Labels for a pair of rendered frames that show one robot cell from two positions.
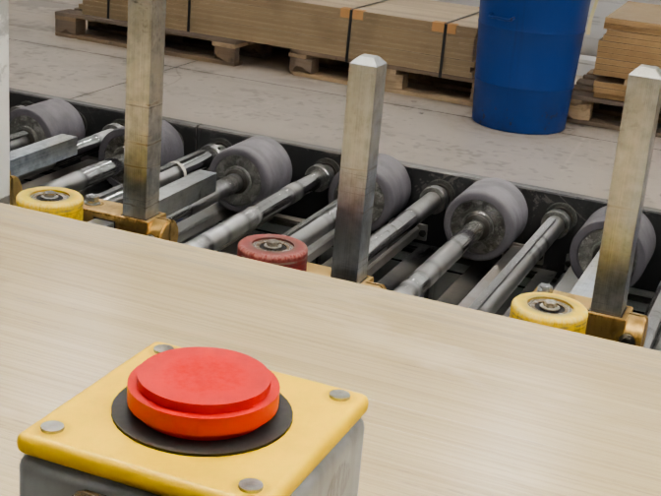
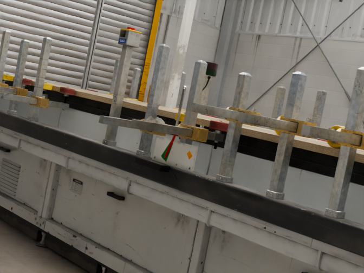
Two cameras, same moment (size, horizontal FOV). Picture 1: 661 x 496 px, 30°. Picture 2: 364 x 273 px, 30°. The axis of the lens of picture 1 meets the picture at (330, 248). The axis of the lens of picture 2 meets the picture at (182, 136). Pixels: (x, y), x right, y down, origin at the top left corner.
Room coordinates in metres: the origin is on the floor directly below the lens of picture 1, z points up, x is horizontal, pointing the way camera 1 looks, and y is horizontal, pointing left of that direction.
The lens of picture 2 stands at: (-2.22, -1.69, 0.96)
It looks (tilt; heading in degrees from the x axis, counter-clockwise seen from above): 3 degrees down; 28
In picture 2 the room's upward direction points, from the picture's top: 11 degrees clockwise
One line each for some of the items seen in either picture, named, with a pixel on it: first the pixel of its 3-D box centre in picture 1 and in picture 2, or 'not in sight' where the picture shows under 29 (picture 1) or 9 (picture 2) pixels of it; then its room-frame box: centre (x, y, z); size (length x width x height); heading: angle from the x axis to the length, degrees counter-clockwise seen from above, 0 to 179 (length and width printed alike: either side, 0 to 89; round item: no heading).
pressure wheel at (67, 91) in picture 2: not in sight; (65, 97); (0.68, 0.63, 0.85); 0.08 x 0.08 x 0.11
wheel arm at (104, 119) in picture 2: not in sight; (145, 127); (0.14, -0.23, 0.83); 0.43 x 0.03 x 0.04; 159
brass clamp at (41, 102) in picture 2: not in sight; (38, 101); (0.55, 0.70, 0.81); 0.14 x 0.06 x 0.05; 69
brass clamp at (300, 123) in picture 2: not in sight; (294, 127); (-0.08, -0.93, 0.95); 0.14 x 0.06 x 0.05; 69
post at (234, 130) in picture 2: not in sight; (232, 138); (0.02, -0.68, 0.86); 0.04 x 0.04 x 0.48; 69
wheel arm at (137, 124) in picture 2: not in sight; (179, 131); (0.03, -0.46, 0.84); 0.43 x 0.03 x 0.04; 159
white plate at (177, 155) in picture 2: not in sight; (173, 153); (0.10, -0.41, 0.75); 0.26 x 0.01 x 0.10; 69
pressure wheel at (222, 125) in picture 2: not in sight; (218, 134); (0.21, -0.53, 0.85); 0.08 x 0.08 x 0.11
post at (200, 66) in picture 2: not in sight; (189, 121); (0.11, -0.45, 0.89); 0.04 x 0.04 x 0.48; 69
